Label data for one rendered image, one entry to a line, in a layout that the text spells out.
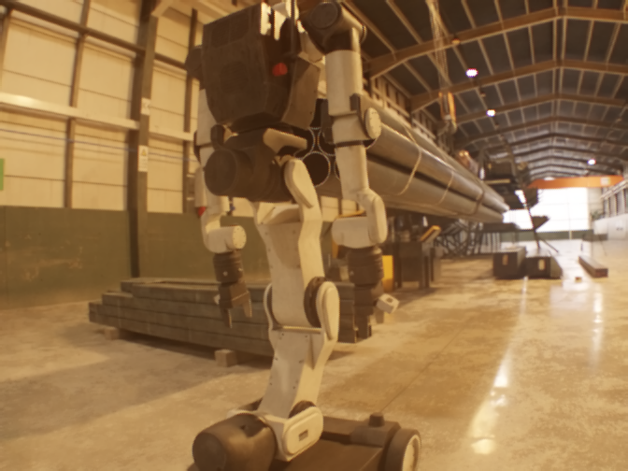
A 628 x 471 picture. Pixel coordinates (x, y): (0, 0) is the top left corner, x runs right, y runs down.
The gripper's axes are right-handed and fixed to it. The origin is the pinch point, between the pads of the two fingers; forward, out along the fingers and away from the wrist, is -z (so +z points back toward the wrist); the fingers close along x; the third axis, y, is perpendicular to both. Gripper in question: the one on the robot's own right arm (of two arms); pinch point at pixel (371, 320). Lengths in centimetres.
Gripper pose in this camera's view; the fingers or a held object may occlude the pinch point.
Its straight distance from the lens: 121.8
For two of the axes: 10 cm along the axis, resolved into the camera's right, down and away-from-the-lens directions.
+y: -8.8, 0.4, 4.7
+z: -1.3, -9.8, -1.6
